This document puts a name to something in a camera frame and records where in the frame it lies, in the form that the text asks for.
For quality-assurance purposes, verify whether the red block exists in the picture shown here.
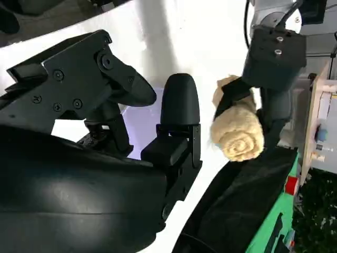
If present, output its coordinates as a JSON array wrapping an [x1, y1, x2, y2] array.
[[285, 176, 300, 196]]

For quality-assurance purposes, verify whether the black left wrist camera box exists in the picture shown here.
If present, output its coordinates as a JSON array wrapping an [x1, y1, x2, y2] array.
[[246, 25, 308, 72]]

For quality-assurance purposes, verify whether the lilac plate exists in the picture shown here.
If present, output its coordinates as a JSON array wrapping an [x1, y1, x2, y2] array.
[[118, 88, 165, 160]]

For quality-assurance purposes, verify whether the black rounded object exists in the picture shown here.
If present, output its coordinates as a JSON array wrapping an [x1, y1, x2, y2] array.
[[0, 0, 21, 34]]

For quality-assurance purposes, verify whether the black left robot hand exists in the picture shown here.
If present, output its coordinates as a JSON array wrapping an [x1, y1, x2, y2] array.
[[214, 60, 301, 138]]

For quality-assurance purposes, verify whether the beige towel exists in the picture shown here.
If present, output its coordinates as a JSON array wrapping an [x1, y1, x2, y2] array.
[[210, 74, 265, 163]]

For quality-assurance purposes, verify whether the pale wooden board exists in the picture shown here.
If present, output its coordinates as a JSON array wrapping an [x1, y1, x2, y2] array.
[[300, 60, 337, 182]]

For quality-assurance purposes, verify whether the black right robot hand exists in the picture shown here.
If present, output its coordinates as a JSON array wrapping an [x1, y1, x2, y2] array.
[[0, 30, 203, 253]]

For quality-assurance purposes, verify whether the black cloth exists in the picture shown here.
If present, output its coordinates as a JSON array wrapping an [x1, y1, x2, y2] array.
[[179, 147, 298, 253]]

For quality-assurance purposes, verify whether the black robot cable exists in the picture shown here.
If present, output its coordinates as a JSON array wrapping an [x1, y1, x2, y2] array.
[[243, 0, 251, 48]]

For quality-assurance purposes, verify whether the blue knob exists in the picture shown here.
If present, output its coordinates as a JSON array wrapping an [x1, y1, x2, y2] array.
[[317, 125, 329, 140]]

